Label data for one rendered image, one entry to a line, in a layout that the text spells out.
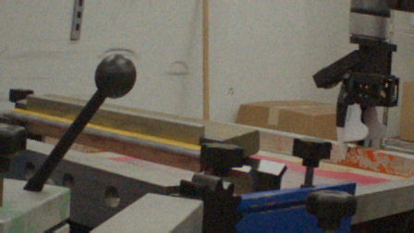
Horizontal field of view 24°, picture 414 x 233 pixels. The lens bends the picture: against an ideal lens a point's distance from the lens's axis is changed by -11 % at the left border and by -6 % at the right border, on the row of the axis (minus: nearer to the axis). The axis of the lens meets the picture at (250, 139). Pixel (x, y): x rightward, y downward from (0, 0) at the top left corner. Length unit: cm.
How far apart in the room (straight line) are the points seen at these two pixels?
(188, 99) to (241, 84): 36
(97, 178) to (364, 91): 86
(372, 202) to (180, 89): 319
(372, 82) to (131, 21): 254
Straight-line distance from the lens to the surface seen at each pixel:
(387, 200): 136
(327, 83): 182
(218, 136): 121
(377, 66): 176
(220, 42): 464
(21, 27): 378
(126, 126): 130
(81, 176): 101
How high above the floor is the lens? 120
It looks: 7 degrees down
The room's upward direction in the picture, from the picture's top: 5 degrees clockwise
